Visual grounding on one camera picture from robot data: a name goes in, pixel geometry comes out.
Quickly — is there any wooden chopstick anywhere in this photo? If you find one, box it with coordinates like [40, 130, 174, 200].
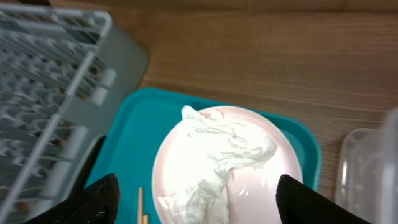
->
[142, 215, 149, 224]
[137, 187, 144, 224]

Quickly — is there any grey plastic dish rack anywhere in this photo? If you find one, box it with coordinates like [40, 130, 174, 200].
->
[1, 4, 149, 223]

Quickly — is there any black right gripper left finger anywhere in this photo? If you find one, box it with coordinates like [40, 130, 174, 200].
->
[24, 174, 121, 224]

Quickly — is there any large pink plate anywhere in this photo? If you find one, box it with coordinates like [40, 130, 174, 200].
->
[152, 106, 303, 223]

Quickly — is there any white napkin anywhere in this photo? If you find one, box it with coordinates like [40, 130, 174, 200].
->
[157, 105, 277, 223]

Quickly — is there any clear plastic bin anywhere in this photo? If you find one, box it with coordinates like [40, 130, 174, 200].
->
[335, 108, 397, 224]

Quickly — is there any teal plastic tray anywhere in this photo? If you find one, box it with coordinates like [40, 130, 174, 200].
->
[87, 88, 322, 224]

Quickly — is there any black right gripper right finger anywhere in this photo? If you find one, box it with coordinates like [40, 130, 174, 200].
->
[276, 174, 370, 224]

